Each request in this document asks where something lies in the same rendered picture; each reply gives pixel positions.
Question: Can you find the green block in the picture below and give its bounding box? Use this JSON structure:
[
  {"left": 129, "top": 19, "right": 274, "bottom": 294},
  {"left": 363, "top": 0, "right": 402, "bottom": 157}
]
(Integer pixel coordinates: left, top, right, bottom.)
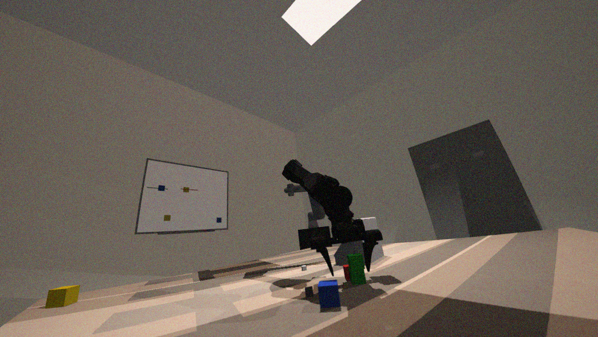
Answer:
[
  {"left": 347, "top": 253, "right": 365, "bottom": 271},
  {"left": 348, "top": 268, "right": 366, "bottom": 285}
]

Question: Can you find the blue block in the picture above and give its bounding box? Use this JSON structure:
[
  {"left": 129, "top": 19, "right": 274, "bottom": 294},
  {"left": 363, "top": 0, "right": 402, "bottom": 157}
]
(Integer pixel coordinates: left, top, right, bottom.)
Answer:
[{"left": 318, "top": 280, "right": 341, "bottom": 308}]

